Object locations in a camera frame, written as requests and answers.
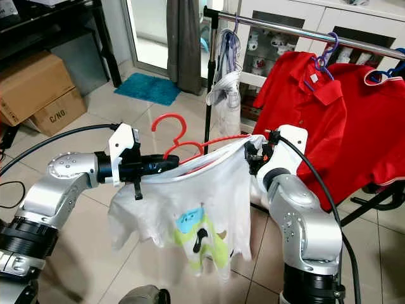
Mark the teal floor mat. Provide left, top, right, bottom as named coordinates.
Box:
left=114, top=72, right=181, bottom=106

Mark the red plastic hanger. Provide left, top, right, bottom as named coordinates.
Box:
left=151, top=114, right=254, bottom=167

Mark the striped blue white garment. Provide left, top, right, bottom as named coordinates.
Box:
left=206, top=28, right=242, bottom=137

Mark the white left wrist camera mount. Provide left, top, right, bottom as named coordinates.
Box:
left=108, top=123, right=141, bottom=186

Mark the metal clothes rack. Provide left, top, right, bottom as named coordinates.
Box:
left=201, top=6, right=405, bottom=229

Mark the small printed cardboard box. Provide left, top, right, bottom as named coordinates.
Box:
left=28, top=87, right=88, bottom=136

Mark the red polo shirt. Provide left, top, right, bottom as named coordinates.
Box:
left=253, top=51, right=349, bottom=191

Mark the large cardboard box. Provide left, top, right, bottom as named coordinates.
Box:
left=0, top=51, right=73, bottom=126

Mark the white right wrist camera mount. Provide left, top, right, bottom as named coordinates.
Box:
left=267, top=125, right=308, bottom=178

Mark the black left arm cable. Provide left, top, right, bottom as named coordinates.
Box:
left=0, top=124, right=121, bottom=178

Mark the grey curtain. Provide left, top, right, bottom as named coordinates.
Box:
left=166, top=0, right=202, bottom=96

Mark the grey robot leg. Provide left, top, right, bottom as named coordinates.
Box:
left=119, top=285, right=170, bottom=304

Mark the blue plastic hanger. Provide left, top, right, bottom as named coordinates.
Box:
left=368, top=62, right=405, bottom=84

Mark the white glass door cabinet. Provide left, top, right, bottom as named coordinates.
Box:
left=234, top=0, right=405, bottom=89

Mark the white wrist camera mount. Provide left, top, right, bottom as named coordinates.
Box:
left=108, top=123, right=141, bottom=186
left=267, top=125, right=308, bottom=178

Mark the black table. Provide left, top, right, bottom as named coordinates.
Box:
left=0, top=0, right=123, bottom=89

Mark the purple plastic hanger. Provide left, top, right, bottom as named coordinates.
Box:
left=304, top=32, right=341, bottom=92

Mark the white printed t-shirt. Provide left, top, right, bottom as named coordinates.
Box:
left=108, top=134, right=260, bottom=279

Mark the glass sliding door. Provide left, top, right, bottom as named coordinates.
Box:
left=123, top=0, right=213, bottom=77

